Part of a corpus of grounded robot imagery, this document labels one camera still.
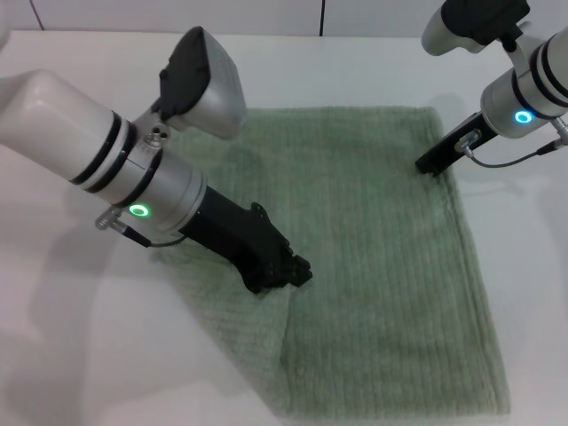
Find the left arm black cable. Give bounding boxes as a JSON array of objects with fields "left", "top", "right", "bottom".
[{"left": 93, "top": 208, "right": 188, "bottom": 248}]

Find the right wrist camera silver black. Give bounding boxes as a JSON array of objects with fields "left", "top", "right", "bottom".
[{"left": 420, "top": 0, "right": 533, "bottom": 58}]

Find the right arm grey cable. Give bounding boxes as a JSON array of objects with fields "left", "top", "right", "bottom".
[{"left": 455, "top": 115, "right": 568, "bottom": 170}]

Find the green ribbed towel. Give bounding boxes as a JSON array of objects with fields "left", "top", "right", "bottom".
[{"left": 153, "top": 105, "right": 512, "bottom": 421}]

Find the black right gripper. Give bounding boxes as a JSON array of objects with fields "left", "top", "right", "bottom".
[{"left": 414, "top": 110, "right": 501, "bottom": 179}]

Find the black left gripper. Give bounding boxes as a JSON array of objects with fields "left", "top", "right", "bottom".
[{"left": 178, "top": 184, "right": 315, "bottom": 297}]

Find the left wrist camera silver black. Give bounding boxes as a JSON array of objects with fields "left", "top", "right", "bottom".
[{"left": 132, "top": 25, "right": 248, "bottom": 154}]

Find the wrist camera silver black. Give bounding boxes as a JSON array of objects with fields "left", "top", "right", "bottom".
[
  {"left": 132, "top": 25, "right": 248, "bottom": 154},
  {"left": 420, "top": 0, "right": 533, "bottom": 58}
]

